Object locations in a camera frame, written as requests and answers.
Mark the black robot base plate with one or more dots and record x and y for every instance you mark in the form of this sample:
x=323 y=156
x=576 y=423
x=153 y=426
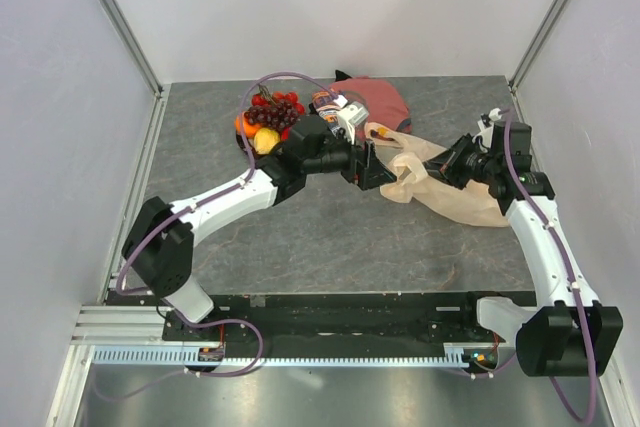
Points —
x=429 y=317

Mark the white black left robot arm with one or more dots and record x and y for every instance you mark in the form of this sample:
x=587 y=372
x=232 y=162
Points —
x=160 y=244

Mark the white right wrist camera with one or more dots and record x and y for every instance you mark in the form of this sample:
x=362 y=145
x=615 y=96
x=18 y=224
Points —
x=487 y=122

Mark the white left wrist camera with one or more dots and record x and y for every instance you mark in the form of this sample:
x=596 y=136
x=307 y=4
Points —
x=351 y=116

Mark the grey slotted cable duct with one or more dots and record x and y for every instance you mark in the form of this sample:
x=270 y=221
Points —
x=452 y=356

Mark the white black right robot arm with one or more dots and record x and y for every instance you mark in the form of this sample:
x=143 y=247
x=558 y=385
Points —
x=569 y=332

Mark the orange fruit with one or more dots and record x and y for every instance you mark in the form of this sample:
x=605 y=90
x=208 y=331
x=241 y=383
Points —
x=243 y=125

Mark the red cherry tomatoes cluster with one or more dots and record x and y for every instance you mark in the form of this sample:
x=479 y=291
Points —
x=287 y=97

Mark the black fruit plate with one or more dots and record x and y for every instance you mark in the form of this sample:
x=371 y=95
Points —
x=245 y=143

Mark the red printed folded t-shirt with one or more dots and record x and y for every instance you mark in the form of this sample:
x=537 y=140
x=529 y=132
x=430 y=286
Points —
x=383 y=102

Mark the left aluminium frame post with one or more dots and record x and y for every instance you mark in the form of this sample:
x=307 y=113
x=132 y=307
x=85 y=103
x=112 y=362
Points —
x=132 y=45

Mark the aluminium cross rail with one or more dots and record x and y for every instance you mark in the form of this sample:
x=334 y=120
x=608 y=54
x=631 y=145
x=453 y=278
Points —
x=118 y=325

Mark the aluminium frame post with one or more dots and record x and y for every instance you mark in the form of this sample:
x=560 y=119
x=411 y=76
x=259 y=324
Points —
x=132 y=45
x=548 y=23

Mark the beige banana print plastic bag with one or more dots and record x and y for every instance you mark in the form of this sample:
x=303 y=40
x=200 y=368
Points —
x=472 y=206

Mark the right aluminium frame post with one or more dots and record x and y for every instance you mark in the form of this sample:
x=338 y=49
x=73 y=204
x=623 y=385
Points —
x=548 y=23

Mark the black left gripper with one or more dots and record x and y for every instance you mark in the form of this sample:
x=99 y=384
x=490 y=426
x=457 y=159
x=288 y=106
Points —
x=365 y=168

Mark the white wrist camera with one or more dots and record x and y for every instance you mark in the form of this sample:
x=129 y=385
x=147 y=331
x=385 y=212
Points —
x=487 y=122
x=351 y=116

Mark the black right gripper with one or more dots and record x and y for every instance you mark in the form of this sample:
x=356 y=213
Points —
x=450 y=161

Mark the yellow pear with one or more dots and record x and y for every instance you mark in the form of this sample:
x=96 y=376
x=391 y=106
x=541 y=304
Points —
x=264 y=140

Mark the black folded garment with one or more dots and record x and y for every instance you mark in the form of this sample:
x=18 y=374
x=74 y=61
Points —
x=340 y=74

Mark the dark purple grape bunch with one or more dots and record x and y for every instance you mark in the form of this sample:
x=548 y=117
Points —
x=278 y=116

